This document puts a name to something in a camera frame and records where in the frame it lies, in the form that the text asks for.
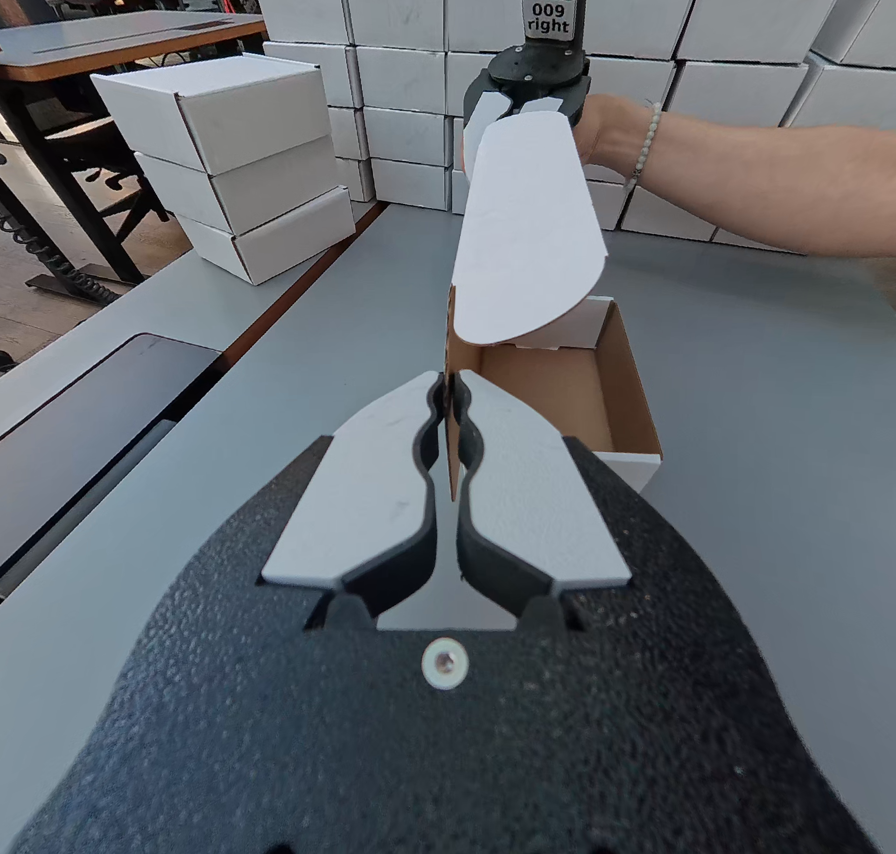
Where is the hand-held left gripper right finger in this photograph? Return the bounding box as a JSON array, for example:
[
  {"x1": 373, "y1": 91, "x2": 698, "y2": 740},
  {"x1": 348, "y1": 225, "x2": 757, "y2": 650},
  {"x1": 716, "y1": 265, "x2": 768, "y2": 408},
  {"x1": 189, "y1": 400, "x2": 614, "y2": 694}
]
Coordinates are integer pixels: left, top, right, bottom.
[{"x1": 454, "y1": 370, "x2": 634, "y2": 618}]

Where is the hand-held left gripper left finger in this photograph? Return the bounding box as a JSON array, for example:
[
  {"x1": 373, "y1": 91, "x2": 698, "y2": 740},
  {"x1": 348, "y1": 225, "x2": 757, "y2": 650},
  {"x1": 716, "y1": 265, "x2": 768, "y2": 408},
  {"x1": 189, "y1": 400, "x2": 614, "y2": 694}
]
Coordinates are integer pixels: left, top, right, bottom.
[{"x1": 260, "y1": 370, "x2": 447, "y2": 618}]

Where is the white cardboard box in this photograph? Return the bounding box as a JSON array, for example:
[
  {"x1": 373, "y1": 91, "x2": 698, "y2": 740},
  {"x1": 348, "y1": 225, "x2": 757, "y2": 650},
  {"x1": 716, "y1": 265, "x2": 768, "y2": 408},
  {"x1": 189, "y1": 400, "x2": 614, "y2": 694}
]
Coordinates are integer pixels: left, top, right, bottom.
[
  {"x1": 91, "y1": 55, "x2": 331, "y2": 176},
  {"x1": 444, "y1": 111, "x2": 664, "y2": 501},
  {"x1": 175, "y1": 185, "x2": 356, "y2": 287},
  {"x1": 134, "y1": 133, "x2": 342, "y2": 233}
]

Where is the person's right forearm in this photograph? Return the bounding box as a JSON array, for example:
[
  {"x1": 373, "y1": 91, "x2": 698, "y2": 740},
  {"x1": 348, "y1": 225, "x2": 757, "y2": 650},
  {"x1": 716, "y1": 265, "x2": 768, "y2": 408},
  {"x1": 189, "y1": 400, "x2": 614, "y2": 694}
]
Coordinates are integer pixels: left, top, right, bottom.
[{"x1": 633, "y1": 108, "x2": 896, "y2": 260}]

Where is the closed white cardboard box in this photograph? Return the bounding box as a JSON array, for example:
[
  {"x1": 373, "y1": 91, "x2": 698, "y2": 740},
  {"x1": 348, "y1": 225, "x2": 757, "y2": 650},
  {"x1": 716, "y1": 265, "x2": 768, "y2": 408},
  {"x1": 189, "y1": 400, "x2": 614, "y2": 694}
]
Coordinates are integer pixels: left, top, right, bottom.
[
  {"x1": 91, "y1": 55, "x2": 331, "y2": 176},
  {"x1": 134, "y1": 133, "x2": 342, "y2": 233},
  {"x1": 175, "y1": 185, "x2": 356, "y2": 287}
]

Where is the dark desk mat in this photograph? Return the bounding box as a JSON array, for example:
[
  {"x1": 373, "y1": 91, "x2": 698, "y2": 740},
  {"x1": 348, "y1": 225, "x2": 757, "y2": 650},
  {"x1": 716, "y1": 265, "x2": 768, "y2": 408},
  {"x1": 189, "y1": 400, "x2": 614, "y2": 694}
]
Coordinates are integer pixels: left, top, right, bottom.
[{"x1": 0, "y1": 334, "x2": 225, "y2": 575}]

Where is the grey desk with wooden edge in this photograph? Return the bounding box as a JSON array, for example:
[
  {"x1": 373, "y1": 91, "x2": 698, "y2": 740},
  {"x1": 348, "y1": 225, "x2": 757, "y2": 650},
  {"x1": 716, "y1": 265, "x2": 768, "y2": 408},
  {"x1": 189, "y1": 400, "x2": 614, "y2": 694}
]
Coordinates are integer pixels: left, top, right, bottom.
[{"x1": 0, "y1": 13, "x2": 268, "y2": 302}]

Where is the white bead bracelet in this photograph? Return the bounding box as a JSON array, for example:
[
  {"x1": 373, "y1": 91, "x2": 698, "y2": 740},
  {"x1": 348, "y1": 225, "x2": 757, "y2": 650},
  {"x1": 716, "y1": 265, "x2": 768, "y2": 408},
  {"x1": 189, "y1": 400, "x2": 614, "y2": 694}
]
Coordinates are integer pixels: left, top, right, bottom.
[{"x1": 623, "y1": 101, "x2": 662, "y2": 193}]

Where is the wall of stacked white boxes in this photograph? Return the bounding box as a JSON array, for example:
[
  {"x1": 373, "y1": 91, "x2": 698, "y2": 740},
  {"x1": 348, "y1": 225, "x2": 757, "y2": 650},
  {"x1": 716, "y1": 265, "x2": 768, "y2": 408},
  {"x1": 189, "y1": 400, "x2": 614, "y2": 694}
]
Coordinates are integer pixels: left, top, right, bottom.
[{"x1": 248, "y1": 0, "x2": 896, "y2": 253}]

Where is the black coiled cable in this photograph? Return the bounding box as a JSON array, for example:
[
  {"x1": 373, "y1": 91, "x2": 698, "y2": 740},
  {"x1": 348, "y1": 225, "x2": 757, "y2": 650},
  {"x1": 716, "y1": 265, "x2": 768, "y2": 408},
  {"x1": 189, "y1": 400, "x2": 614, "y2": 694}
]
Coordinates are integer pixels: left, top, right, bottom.
[{"x1": 0, "y1": 213, "x2": 121, "y2": 303}]

